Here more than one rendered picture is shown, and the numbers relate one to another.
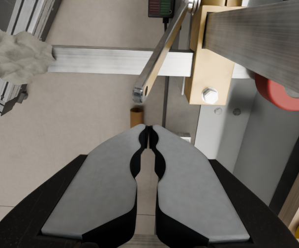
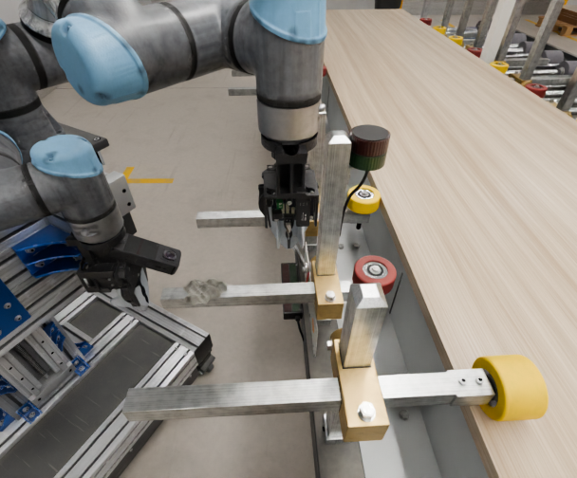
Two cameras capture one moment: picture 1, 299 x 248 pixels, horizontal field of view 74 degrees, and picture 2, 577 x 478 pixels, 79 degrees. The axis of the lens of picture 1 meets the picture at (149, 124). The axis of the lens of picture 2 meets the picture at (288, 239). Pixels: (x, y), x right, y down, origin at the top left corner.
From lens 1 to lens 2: 0.57 m
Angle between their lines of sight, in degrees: 75
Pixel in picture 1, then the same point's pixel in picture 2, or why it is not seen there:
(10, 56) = (202, 284)
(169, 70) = (300, 290)
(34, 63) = (214, 288)
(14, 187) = not seen: outside the picture
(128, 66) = (273, 290)
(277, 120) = not seen: hidden behind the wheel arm
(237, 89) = not seen: hidden behind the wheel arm
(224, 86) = (338, 292)
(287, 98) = (371, 279)
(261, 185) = (472, 465)
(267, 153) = (448, 418)
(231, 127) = (409, 441)
